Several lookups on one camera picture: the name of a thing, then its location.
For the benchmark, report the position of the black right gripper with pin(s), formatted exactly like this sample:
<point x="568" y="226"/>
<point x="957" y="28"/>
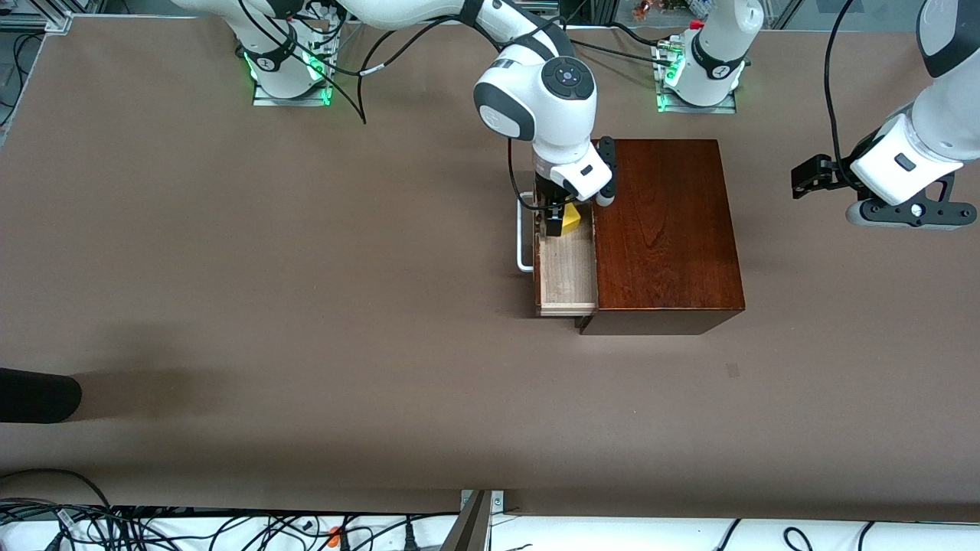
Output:
<point x="550" y="197"/>

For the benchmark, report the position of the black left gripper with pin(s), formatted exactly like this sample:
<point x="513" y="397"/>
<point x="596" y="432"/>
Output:
<point x="836" y="175"/>

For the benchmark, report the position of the yellow cube block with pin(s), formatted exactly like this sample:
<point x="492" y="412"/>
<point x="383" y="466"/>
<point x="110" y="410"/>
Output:
<point x="572" y="222"/>

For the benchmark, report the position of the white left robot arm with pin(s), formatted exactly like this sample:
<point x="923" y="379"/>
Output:
<point x="949" y="115"/>

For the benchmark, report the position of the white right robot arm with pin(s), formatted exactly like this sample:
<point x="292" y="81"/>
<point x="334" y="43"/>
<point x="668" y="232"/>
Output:
<point x="551" y="107"/>

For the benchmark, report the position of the dark brown wooden cabinet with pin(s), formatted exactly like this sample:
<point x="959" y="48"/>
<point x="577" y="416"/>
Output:
<point x="666" y="229"/>

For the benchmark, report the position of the white lower shelf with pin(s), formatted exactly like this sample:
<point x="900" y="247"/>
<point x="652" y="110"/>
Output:
<point x="612" y="536"/>

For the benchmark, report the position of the orange connector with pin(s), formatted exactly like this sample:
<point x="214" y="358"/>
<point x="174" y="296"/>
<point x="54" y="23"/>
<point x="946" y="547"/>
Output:
<point x="334" y="537"/>

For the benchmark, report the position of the black ribbed cylinder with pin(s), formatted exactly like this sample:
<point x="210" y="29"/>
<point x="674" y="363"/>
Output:
<point x="38" y="396"/>

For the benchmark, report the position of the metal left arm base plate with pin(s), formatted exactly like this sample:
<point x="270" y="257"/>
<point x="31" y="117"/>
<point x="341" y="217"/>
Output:
<point x="720" y="109"/>

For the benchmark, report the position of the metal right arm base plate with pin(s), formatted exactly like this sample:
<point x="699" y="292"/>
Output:
<point x="306" y="101"/>

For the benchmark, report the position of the metal camera post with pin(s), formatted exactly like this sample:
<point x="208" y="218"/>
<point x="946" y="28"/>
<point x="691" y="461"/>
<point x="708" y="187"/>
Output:
<point x="471" y="528"/>

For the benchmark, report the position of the aluminium frame profile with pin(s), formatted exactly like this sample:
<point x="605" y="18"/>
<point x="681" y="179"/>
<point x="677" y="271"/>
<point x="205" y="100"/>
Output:
<point x="53" y="21"/>

